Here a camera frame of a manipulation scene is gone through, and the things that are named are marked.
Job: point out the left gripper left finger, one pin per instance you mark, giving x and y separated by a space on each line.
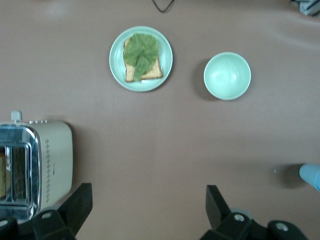
62 222

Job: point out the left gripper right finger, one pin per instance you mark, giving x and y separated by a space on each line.
225 225

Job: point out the light blue plastic cup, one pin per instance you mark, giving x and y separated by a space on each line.
311 176

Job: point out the cream and chrome toaster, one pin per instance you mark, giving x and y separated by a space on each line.
57 160

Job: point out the brown toast slice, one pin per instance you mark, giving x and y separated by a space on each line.
2 175

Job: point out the pale green bowl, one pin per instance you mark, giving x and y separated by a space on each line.
227 76

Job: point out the toasted bread slice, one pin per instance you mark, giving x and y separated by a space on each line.
152 73

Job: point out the pale green plate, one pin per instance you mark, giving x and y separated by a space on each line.
166 57

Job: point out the green lettuce leaf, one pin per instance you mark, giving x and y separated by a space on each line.
140 52

